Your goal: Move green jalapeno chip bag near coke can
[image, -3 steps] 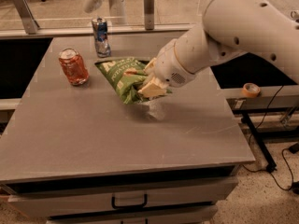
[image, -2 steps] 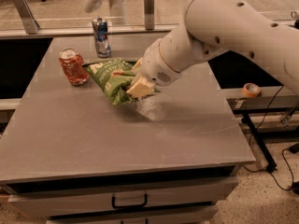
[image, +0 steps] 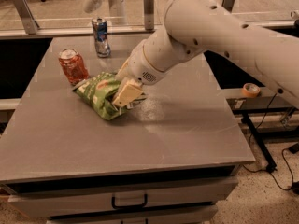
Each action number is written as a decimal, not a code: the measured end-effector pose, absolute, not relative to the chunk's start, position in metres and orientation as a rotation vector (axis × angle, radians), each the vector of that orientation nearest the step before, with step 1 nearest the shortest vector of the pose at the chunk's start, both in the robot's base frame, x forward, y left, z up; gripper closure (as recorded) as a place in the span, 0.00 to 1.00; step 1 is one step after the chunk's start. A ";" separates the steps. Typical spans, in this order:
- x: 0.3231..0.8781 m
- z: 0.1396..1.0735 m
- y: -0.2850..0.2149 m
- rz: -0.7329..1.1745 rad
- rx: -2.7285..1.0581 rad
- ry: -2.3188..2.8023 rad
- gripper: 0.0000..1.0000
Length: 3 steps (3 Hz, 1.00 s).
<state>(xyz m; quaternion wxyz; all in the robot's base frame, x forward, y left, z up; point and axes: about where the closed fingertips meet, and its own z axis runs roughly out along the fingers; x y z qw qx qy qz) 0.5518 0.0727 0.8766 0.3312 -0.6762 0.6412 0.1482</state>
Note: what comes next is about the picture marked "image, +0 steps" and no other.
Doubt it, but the black floor cable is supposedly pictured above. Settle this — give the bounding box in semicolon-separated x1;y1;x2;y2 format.
242;92;299;192

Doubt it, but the left metal railing bracket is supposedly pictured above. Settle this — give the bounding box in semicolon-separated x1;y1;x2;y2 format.
11;0;39;35

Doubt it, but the black metal stand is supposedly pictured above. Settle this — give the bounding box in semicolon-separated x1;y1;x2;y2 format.
241;112;277;174

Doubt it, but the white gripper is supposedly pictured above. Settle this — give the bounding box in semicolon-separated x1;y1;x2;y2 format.
112;39;165;107

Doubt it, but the white post behind glass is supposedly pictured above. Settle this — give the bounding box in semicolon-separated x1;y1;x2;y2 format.
83;0;127;25

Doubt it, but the middle metal railing bracket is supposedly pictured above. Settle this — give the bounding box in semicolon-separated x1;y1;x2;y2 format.
143;0;154;30

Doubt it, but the grey drawer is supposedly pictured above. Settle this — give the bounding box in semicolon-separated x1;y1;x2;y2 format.
8;176;237;217
46;205;218;224

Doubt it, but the orange tape roll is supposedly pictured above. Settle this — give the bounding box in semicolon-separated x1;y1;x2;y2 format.
242;83;261;98

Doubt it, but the upper grey drawer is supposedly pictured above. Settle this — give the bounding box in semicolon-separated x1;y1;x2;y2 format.
8;176;237;217

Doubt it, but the red coke can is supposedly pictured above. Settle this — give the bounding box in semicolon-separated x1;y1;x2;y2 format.
58;49;89;85

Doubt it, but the green jalapeno chip bag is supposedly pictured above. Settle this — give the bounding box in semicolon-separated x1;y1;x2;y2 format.
72;71;148;121

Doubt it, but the lower grey drawer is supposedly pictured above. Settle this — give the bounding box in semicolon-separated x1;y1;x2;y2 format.
46;205;218;224

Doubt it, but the black drawer handle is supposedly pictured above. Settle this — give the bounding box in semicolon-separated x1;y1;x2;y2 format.
111;194;148;210

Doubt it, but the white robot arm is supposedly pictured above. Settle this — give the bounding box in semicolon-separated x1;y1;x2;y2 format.
116;0;299;107

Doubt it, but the blue silver soda can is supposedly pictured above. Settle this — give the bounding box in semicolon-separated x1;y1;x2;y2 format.
92;18;111;58

